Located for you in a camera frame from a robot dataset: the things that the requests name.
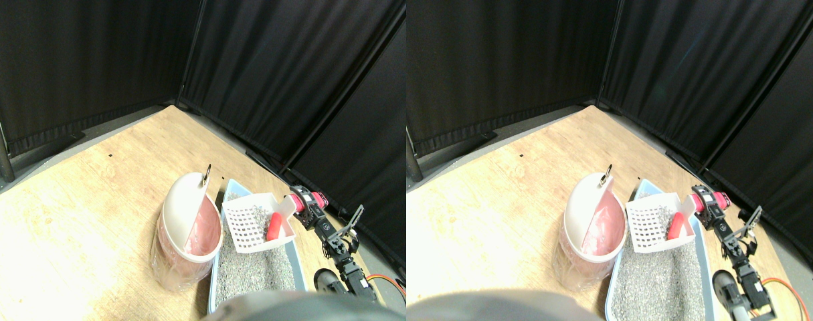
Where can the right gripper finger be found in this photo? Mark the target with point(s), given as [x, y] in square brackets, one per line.
[309, 210]
[708, 210]

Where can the red lump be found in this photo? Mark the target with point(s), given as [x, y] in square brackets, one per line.
[274, 229]
[677, 229]

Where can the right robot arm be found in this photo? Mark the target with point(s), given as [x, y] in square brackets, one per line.
[747, 277]
[349, 267]

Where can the blue litter tray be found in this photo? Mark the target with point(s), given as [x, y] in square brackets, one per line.
[654, 281]
[259, 274]

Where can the white bin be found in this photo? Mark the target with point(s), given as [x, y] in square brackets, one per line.
[178, 214]
[580, 214]

